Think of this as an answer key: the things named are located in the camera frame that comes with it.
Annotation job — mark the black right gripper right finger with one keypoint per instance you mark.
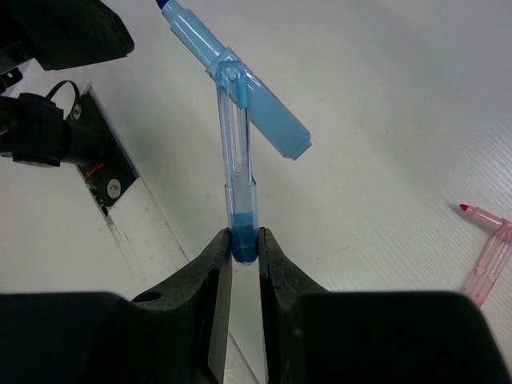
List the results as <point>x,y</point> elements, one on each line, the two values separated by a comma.
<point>313,335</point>

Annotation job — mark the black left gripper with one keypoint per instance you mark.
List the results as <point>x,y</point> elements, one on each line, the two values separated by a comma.
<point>61,34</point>

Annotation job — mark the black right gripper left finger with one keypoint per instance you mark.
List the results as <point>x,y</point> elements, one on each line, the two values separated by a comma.
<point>174,332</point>

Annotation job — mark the pink translucent pen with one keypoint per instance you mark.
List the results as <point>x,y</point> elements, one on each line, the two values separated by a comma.
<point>494,256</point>

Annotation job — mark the blue translucent pen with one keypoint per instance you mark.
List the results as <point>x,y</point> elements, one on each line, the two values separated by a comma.
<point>244,101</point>

